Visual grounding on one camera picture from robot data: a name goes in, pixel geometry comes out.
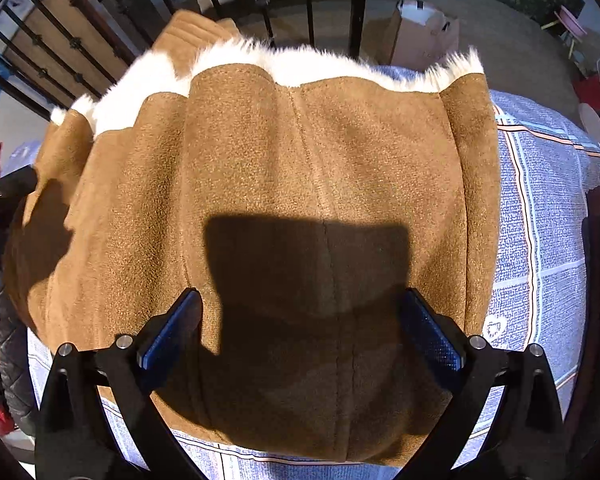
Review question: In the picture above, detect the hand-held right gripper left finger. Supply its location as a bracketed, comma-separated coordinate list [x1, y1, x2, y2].
[34, 287, 216, 480]

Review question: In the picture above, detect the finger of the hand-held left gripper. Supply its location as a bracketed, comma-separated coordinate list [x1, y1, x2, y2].
[0, 166, 38, 221]

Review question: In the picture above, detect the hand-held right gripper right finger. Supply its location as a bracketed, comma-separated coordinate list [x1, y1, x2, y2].
[395, 287, 568, 480]

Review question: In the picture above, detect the brown suede fur-trimmed coat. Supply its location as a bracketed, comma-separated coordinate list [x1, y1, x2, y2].
[2, 10, 501, 466]

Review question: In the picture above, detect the blue checked blanket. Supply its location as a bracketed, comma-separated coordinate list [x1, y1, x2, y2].
[27, 67, 600, 480]

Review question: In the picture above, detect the black quilted jacket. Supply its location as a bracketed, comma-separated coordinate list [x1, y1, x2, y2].
[0, 270, 41, 436]

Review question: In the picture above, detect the wooden board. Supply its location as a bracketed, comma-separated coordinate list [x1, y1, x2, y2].
[0, 0, 136, 101]

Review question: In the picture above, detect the white round chair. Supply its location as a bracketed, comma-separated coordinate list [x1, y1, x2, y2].
[577, 102, 600, 161]

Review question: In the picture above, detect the cardboard box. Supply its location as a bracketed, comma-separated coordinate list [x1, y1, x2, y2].
[367, 0, 461, 73]

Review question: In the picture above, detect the pink chair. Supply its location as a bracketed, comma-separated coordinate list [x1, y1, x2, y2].
[540, 5, 588, 51]

